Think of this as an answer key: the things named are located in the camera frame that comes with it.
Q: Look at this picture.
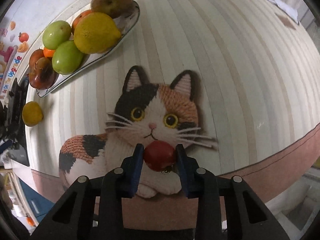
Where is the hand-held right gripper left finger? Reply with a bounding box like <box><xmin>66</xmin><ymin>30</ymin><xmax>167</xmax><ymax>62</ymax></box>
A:
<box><xmin>29</xmin><ymin>143</ymin><xmax>145</xmax><ymax>240</ymax></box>

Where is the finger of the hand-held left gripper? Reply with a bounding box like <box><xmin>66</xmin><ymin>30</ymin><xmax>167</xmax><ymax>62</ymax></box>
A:
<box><xmin>0</xmin><ymin>139</ymin><xmax>14</xmax><ymax>155</ymax></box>

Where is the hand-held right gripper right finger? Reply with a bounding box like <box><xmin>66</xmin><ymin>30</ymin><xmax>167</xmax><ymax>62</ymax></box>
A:
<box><xmin>175</xmin><ymin>144</ymin><xmax>292</xmax><ymax>240</ymax></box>

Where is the small red fruit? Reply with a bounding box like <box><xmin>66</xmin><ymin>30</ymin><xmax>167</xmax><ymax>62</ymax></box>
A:
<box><xmin>143</xmin><ymin>140</ymin><xmax>176</xmax><ymax>172</ymax></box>

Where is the small yellow lemon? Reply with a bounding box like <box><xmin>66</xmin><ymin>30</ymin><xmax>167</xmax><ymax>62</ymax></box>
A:
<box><xmin>22</xmin><ymin>101</ymin><xmax>44</xmax><ymax>127</ymax></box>

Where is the dark red apple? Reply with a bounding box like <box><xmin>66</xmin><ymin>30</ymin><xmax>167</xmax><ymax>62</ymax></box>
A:
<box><xmin>29</xmin><ymin>57</ymin><xmax>57</xmax><ymax>90</ymax></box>
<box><xmin>29</xmin><ymin>49</ymin><xmax>46</xmax><ymax>73</ymax></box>

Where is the green apple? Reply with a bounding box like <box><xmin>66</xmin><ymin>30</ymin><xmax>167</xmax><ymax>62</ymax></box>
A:
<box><xmin>42</xmin><ymin>20</ymin><xmax>72</xmax><ymax>50</ymax></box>
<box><xmin>52</xmin><ymin>40</ymin><xmax>84</xmax><ymax>75</ymax></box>

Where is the large yellow lemon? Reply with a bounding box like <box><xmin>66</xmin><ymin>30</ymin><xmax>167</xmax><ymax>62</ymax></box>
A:
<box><xmin>74</xmin><ymin>12</ymin><xmax>122</xmax><ymax>54</ymax></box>

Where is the oval patterned ceramic plate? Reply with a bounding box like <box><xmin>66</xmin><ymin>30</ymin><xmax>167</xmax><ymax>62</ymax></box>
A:
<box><xmin>35</xmin><ymin>0</ymin><xmax>141</xmax><ymax>98</ymax></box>

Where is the brown pear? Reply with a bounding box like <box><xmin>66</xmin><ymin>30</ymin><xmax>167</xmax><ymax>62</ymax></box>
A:
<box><xmin>90</xmin><ymin>0</ymin><xmax>133</xmax><ymax>19</ymax></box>

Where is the black gas stove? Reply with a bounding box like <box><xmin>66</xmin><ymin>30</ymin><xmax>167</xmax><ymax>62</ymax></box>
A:
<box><xmin>0</xmin><ymin>77</ymin><xmax>30</xmax><ymax>167</ymax></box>

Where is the blue cabinet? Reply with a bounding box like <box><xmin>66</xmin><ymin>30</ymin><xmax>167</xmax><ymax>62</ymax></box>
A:
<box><xmin>20</xmin><ymin>180</ymin><xmax>54</xmax><ymax>217</ymax></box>

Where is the striped cat print tablecloth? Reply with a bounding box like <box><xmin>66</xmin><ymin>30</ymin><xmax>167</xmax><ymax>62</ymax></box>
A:
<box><xmin>25</xmin><ymin>0</ymin><xmax>320</xmax><ymax>230</ymax></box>

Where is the small brown card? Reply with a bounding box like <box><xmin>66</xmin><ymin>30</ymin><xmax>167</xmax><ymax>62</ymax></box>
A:
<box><xmin>275</xmin><ymin>11</ymin><xmax>297</xmax><ymax>30</ymax></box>

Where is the white cloth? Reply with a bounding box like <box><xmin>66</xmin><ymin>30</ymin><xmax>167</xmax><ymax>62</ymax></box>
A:
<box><xmin>259</xmin><ymin>0</ymin><xmax>300</xmax><ymax>25</ymax></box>

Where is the colourful wall sticker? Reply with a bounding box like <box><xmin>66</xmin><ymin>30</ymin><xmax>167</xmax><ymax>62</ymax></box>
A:
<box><xmin>0</xmin><ymin>21</ymin><xmax>30</xmax><ymax>98</ymax></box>

